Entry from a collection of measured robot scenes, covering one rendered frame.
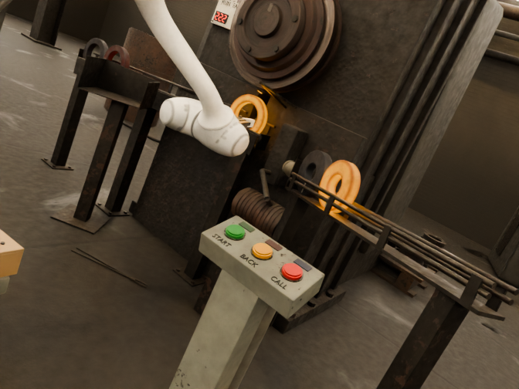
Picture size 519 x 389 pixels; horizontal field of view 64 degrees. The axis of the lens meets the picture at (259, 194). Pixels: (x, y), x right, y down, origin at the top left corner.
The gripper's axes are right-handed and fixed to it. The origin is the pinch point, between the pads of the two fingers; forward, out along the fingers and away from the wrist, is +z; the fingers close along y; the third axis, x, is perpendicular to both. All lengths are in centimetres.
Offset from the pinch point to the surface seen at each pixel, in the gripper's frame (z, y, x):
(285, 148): 8.9, 14.6, -4.0
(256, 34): 5.2, -13.9, 30.8
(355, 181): -19, 55, 3
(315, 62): 12.6, 10.7, 29.2
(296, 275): -62, 66, -8
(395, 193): 103, 38, -18
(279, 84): 11.5, 0.3, 16.8
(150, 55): 159, -250, -18
